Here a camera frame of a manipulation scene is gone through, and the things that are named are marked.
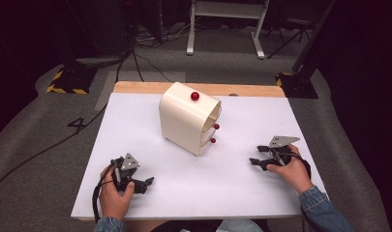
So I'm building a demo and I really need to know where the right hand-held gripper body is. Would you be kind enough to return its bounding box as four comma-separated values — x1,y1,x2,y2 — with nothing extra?
263,135,301,172

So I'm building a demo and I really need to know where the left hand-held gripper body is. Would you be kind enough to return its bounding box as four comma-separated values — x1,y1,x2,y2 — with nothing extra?
110,152,149,194

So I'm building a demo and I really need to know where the cream mini drawer cabinet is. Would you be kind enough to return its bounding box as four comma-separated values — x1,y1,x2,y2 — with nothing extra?
158,81,223,157

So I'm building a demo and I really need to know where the person's right hand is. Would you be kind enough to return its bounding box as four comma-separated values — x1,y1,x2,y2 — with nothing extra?
266,143,315,195

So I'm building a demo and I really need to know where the person's left hand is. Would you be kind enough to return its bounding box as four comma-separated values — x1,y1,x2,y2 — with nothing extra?
99,165,136,222

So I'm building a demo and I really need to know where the white table board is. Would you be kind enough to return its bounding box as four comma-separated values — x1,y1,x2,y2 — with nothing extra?
70,92,327,220

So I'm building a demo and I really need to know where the cream drawer with red knob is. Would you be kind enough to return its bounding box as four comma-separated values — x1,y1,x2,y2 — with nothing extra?
201,121,221,143
199,135,217,157

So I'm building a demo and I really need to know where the black stand with striped base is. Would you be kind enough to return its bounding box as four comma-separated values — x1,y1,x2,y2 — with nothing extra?
45,0,99,96
275,0,337,100

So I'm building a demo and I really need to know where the wooden table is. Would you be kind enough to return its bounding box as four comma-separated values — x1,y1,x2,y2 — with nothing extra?
76,80,327,223

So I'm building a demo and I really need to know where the black tripod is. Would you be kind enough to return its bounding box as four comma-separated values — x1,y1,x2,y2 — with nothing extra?
266,15,316,61

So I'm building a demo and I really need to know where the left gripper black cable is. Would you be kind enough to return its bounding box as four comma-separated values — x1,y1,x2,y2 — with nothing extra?
91,158,120,224

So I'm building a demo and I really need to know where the black floor cable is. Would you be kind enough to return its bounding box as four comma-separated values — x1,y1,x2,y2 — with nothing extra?
0,51,143,196

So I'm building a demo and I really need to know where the white metal stand frame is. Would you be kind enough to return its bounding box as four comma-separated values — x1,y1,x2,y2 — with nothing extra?
186,0,271,60

